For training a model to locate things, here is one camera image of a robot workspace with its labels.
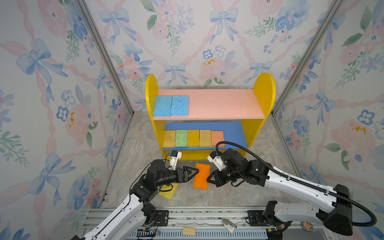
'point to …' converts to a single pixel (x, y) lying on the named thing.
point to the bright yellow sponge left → (168, 194)
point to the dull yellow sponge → (169, 139)
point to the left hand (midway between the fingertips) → (195, 172)
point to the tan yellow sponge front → (205, 138)
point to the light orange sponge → (216, 136)
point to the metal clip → (229, 225)
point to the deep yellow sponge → (193, 138)
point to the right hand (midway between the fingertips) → (206, 179)
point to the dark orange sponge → (200, 179)
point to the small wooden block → (189, 231)
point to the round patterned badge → (307, 226)
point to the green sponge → (181, 138)
